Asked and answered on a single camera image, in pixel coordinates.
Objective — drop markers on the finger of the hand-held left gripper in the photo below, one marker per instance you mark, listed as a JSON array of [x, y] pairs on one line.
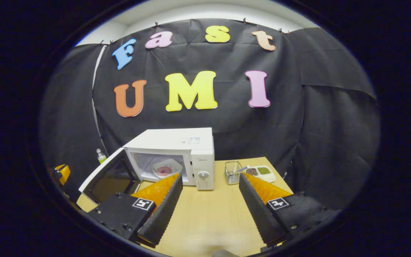
[[64, 174]]

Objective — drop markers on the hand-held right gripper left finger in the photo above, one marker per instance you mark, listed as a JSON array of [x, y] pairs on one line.
[[162, 214]]

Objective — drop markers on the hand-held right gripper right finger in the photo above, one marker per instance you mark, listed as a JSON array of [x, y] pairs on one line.
[[259, 214]]

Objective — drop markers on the pink round food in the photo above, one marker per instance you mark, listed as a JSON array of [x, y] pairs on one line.
[[163, 171]]

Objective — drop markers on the white square dish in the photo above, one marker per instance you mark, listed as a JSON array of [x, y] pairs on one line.
[[173, 165]]

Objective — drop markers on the white microwave oven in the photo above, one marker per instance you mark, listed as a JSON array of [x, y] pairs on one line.
[[177, 141]]

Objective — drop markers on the white divided bean tray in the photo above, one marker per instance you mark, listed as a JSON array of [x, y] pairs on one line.
[[262, 174]]

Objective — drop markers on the green label drink bottle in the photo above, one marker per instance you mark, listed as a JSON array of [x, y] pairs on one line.
[[101, 157]]

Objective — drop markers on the black backdrop cloth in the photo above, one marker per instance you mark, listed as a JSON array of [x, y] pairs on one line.
[[316, 142]]

